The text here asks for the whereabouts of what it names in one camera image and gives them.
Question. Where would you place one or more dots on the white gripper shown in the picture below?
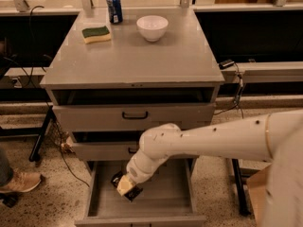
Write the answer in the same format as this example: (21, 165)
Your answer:
(134, 173)

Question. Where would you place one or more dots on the dark chocolate bar wrapper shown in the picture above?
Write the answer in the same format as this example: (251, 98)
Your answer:
(130, 195)

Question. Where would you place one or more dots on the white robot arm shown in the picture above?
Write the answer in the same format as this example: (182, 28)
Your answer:
(276, 138)

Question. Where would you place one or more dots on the bottom grey drawer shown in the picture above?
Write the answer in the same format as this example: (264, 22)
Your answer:
(166, 199)

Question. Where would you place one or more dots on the grey drawer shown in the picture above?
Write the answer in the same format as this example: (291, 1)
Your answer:
(105, 151)
(132, 117)
(166, 199)

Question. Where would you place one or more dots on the middle grey drawer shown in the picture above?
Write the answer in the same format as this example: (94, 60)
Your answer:
(105, 151)

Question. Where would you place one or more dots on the top grey drawer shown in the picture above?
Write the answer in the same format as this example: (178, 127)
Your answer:
(132, 117)

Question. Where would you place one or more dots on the grey drawer cabinet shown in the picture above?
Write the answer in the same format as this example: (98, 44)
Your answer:
(129, 70)

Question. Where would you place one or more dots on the tan sneaker shoe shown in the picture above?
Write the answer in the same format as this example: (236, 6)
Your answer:
(22, 182)

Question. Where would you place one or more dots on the black table leg right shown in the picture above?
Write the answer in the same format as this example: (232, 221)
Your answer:
(243, 208)

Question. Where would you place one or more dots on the black table leg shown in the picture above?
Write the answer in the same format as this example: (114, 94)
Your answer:
(243, 208)
(39, 132)

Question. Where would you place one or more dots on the black table leg left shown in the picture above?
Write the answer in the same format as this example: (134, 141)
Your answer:
(39, 132)

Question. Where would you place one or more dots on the brown cardboard box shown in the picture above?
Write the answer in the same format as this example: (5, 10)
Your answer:
(257, 192)

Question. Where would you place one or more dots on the green yellow sponge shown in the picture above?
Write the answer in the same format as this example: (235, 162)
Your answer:
(96, 34)

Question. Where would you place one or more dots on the small black device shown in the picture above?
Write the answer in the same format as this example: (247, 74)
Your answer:
(226, 64)

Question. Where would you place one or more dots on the white ceramic bowl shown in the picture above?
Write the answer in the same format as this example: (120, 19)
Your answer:
(152, 28)

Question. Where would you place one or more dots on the blue soda can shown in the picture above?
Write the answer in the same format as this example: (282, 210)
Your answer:
(115, 11)

